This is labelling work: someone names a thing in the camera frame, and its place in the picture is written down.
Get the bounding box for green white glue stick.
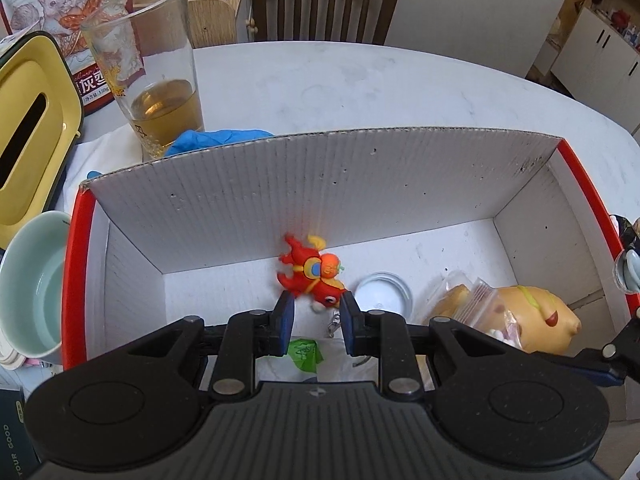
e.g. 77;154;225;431
288;339;323;374

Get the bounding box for red cartoon keychain figure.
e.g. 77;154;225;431
277;233;346;309

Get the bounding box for white round lid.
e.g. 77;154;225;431
354;272;413;320

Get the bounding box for yellow plush toy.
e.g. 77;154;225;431
427;280;582;354

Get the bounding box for red white cardboard box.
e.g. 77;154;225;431
62;128;639;367

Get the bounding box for blue rubber glove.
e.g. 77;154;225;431
74;126;272;180

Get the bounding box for light green ceramic mug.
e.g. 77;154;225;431
1;210;70;365

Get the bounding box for dark green small box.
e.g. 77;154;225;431
0;386;40;480

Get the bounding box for white kitchen cabinets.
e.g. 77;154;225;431
551;0;639;134

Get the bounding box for yellow grey tissue box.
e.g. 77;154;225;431
1;32;84;249

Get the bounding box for tall glass with tea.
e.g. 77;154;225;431
80;0;204;158

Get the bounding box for red white snack bag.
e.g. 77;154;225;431
1;0;113;114

